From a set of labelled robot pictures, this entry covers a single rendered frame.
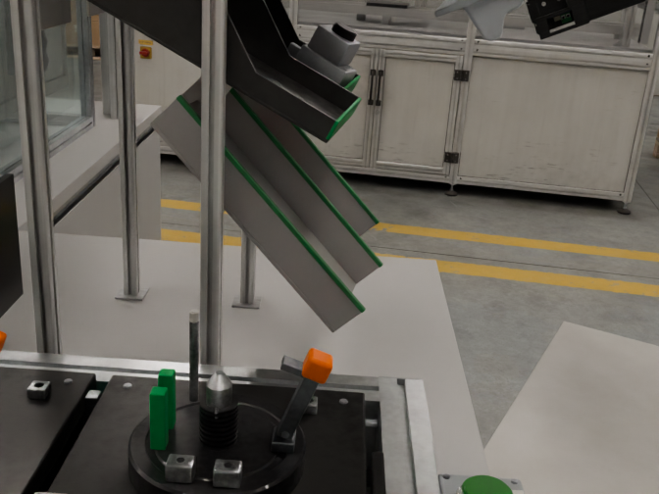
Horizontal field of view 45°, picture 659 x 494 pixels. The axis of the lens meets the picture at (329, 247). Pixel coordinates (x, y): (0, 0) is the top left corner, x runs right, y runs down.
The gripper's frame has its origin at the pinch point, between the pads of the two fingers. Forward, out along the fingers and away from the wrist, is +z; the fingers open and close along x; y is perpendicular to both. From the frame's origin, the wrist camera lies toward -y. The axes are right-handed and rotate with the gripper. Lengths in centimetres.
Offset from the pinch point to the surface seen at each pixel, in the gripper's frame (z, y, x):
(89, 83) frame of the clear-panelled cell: 99, -9, 97
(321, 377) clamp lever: 13.7, 21.2, -41.8
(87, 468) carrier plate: 33, 22, -46
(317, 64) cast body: 16.2, 1.5, 0.0
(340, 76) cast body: 13.9, 3.8, -0.5
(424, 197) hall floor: 74, 110, 351
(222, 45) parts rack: 17.6, -4.1, -24.0
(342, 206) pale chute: 21.4, 20.3, 6.5
